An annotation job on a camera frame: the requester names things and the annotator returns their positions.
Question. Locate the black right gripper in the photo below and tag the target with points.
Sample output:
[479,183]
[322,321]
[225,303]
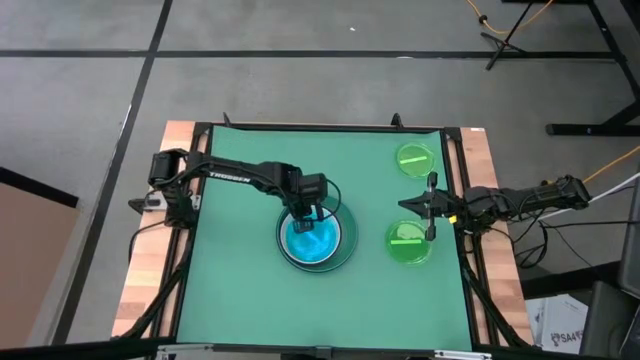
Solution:
[447,205]

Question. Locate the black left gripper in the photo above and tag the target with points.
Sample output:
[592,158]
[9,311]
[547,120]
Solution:
[307,190]

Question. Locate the blue transparent plastic plate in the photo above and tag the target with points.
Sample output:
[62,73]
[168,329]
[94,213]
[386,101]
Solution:
[315,245]

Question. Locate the white plastic plate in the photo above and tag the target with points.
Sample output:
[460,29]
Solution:
[283,237]

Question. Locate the blue bowl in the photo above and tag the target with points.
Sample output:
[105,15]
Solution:
[312,267]

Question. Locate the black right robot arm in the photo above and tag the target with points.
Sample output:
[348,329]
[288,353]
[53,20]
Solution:
[550,196]

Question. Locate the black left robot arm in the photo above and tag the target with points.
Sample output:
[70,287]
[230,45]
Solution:
[235,172]

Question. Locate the small yellow tag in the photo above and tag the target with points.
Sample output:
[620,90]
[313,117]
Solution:
[452,219]

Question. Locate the large blue-green plastic plate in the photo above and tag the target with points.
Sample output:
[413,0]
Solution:
[351,235]

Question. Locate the green transparent plastic plate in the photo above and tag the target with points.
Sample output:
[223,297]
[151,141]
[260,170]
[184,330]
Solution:
[415,150]
[407,252]

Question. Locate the green table mat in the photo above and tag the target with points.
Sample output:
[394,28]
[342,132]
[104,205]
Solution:
[240,290]

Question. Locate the black stand legs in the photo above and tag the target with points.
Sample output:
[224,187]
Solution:
[500,42]

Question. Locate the white printed box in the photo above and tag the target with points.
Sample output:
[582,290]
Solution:
[560,320]

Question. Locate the dark grey panel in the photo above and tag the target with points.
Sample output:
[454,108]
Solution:
[631,240]

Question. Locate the dark grey equipment case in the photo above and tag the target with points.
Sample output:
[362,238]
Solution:
[607,320]

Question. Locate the brown board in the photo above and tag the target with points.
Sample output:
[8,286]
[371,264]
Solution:
[30,260]

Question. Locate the black aluminium table frame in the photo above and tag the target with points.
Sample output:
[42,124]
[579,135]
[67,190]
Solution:
[452,134]

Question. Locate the silver bracket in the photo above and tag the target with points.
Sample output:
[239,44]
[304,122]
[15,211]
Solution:
[460,355]
[185,351]

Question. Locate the black desk leg frame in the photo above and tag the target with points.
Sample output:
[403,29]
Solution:
[590,130]

